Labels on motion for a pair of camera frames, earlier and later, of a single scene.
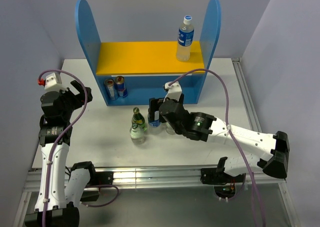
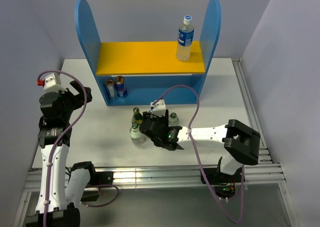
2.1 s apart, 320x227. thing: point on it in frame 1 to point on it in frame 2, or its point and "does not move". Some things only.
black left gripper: x=79 y=99 does not move
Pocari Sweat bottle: x=185 y=35 does not move
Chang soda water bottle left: x=136 y=134 does not move
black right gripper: x=155 y=102 to x=165 y=119
